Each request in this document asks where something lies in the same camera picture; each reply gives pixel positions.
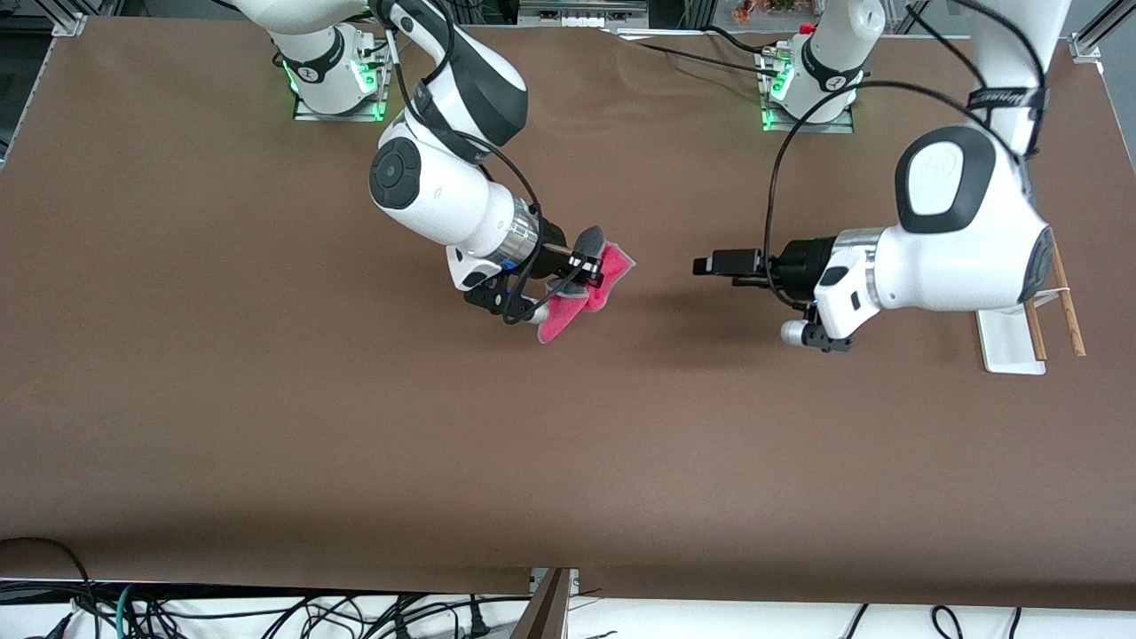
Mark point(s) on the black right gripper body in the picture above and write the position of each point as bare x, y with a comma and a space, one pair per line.
552, 257

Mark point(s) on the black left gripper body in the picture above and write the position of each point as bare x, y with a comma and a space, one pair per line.
806, 261

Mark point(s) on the pink and grey towel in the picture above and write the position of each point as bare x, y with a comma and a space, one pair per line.
612, 266

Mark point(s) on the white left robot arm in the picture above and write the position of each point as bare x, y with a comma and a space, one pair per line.
958, 257

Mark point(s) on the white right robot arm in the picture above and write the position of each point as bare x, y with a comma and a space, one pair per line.
435, 195

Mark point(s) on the white rack base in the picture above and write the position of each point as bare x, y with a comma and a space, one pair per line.
1007, 351

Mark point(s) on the brown table cover sheet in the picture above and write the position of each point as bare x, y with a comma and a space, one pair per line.
568, 426

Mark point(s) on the grey power strip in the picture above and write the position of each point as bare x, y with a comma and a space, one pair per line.
581, 11

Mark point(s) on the orange plastic items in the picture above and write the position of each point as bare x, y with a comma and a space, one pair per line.
772, 9

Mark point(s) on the metal bracket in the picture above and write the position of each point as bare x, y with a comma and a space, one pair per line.
572, 581

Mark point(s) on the aluminium frame post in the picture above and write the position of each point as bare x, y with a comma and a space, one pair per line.
69, 22
1084, 44

